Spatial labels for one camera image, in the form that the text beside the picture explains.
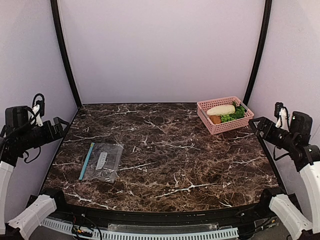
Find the pink plastic basket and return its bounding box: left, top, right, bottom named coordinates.
left=197, top=96, right=254, bottom=135

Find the brown fried food piece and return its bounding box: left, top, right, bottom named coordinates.
left=209, top=115, right=222, bottom=125

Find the clear zip top bag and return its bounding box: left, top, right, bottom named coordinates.
left=78, top=142, right=124, bottom=184

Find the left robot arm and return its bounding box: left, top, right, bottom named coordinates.
left=0, top=101, right=69, bottom=240

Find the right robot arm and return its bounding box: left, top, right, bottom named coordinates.
left=249, top=111, right=320, bottom=240

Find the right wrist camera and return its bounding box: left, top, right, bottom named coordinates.
left=274, top=102, right=284, bottom=120

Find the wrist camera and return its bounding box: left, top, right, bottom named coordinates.
left=274, top=102, right=284, bottom=120
left=32, top=93, right=45, bottom=118

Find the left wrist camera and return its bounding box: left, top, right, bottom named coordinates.
left=32, top=93, right=45, bottom=118

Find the black front table rail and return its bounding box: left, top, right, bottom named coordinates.
left=51, top=203, right=264, bottom=227

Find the white slotted cable duct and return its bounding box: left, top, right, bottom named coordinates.
left=41, top=217, right=239, bottom=240

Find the right black frame post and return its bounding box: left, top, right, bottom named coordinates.
left=243, top=0, right=273, bottom=106

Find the black frame post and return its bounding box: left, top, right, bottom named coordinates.
left=243, top=0, right=273, bottom=106
left=50, top=0, right=83, bottom=110

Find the left black frame post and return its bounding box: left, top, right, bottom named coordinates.
left=50, top=0, right=83, bottom=110

